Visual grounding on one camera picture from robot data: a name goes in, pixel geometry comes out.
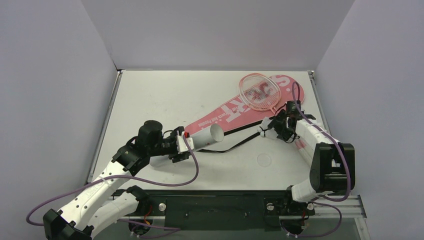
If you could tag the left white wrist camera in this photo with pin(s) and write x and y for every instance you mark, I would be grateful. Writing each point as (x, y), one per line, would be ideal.
(184, 143)

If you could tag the aluminium frame rail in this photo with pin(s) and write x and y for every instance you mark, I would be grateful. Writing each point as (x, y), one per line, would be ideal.
(243, 205)

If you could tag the clear tube lid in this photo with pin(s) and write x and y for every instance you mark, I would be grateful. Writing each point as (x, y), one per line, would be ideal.
(264, 160)

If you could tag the white plastic shuttlecock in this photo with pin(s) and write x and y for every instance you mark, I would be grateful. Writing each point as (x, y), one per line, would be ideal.
(266, 128)

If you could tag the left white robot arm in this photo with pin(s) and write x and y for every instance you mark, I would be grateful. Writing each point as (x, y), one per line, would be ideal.
(89, 213)

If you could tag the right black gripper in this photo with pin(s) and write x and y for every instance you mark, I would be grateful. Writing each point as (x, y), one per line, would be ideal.
(276, 125)

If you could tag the white shuttlecock tube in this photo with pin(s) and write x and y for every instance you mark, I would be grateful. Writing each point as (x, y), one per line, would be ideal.
(204, 138)

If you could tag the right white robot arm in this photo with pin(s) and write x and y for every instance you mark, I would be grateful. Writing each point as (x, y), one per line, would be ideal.
(332, 163)

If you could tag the pink racket cover bag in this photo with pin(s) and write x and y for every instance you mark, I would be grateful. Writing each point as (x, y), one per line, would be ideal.
(234, 113)

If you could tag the pink badminton racket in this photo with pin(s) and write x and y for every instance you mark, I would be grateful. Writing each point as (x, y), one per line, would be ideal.
(261, 93)

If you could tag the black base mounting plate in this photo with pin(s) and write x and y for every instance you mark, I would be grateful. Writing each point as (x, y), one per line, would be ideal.
(227, 223)

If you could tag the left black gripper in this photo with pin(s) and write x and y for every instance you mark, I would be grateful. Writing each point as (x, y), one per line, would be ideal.
(178, 156)

